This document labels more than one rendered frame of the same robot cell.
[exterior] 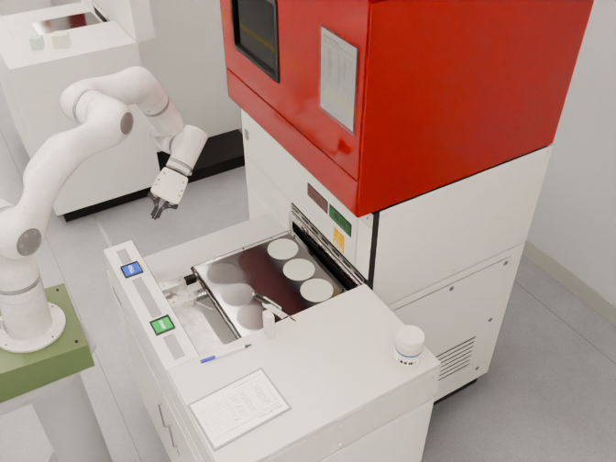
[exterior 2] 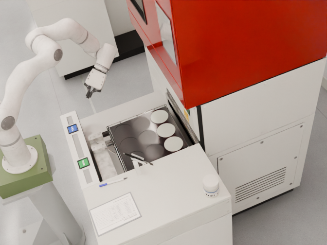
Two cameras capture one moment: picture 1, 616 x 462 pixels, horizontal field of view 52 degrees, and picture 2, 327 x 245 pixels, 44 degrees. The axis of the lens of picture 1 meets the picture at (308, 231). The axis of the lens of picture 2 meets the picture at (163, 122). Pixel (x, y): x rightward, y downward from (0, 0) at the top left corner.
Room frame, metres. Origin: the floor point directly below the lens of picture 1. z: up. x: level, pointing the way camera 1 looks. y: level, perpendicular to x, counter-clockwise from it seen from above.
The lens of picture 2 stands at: (0.08, -0.41, 2.55)
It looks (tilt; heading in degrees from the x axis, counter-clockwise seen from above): 48 degrees down; 18
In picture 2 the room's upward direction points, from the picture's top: 12 degrees counter-clockwise
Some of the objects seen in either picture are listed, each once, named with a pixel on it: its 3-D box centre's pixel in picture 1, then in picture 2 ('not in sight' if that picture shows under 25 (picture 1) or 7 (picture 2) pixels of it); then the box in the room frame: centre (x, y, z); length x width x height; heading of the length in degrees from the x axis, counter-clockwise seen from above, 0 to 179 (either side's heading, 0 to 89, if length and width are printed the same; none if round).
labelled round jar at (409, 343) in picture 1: (408, 346); (210, 186); (1.04, -0.26, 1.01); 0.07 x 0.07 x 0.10
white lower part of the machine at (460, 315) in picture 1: (371, 290); (226, 133); (1.86, -0.27, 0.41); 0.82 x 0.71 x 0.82; 31
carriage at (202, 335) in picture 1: (192, 324); (104, 161); (1.25, 0.34, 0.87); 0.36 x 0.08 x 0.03; 31
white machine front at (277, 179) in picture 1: (300, 196); (170, 85); (1.68, 0.03, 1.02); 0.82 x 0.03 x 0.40; 31
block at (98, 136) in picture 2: (172, 286); (95, 137); (1.39, 0.42, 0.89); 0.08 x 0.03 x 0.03; 121
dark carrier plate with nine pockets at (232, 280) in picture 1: (269, 281); (147, 137); (1.40, 0.12, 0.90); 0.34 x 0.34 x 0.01; 31
